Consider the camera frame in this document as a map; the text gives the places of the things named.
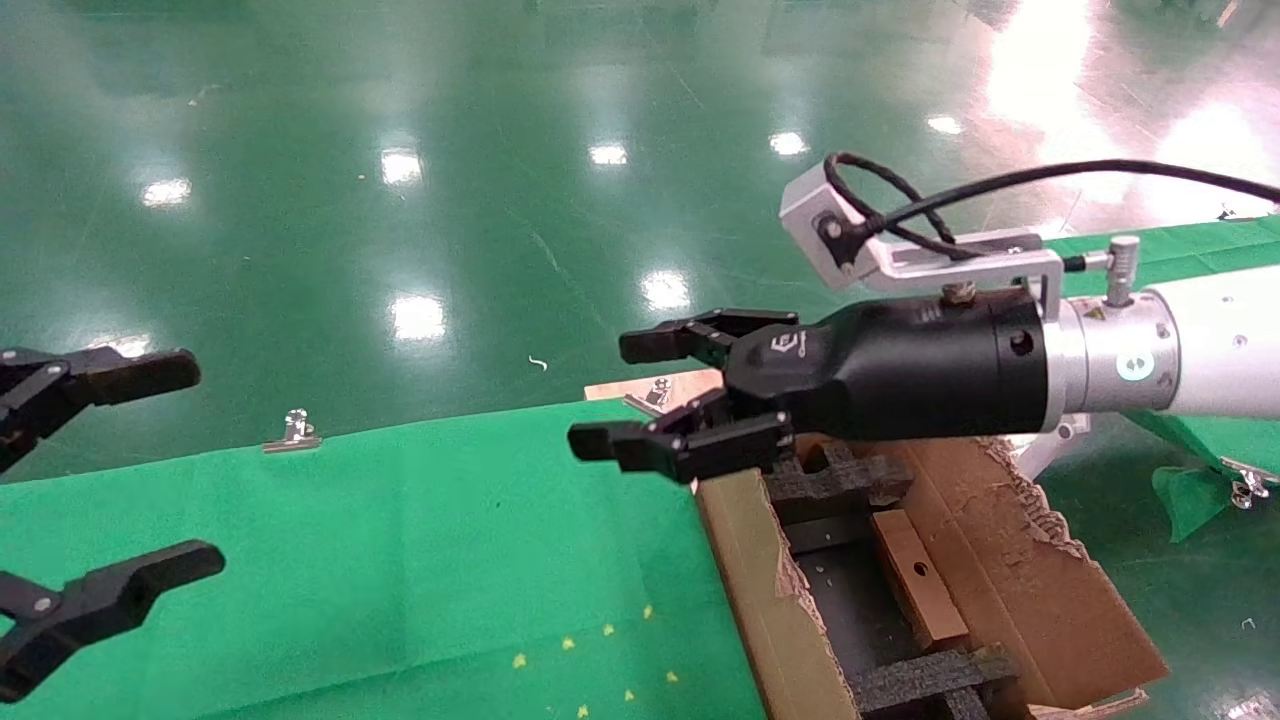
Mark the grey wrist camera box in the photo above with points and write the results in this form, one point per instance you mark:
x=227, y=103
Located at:
x=815, y=225

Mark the large open cardboard carton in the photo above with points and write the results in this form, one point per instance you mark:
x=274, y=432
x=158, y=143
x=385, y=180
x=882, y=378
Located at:
x=1020, y=590

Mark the silver metal bracket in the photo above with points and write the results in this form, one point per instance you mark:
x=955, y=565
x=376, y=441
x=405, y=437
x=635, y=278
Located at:
x=1045, y=450

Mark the black foam insert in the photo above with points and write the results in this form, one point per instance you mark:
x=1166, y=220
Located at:
x=930, y=678
x=840, y=480

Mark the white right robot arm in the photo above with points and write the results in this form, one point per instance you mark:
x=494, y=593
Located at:
x=1220, y=350

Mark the grey sheet inside carton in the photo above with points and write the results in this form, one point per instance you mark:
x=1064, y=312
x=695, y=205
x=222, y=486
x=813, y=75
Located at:
x=850, y=610

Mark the silver metal binder clip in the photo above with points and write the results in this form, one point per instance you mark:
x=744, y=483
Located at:
x=295, y=435
x=1227, y=213
x=1248, y=485
x=652, y=396

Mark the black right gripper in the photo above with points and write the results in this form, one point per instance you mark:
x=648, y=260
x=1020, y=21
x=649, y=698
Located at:
x=920, y=365

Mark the silver camera mounting bracket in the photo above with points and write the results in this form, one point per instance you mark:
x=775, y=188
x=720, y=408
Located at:
x=960, y=265

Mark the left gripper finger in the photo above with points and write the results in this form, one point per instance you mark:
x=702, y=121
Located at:
x=110, y=377
x=110, y=594

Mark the green cloth with hanging corner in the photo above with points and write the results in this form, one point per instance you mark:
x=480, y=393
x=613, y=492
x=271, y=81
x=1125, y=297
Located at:
x=1210, y=250

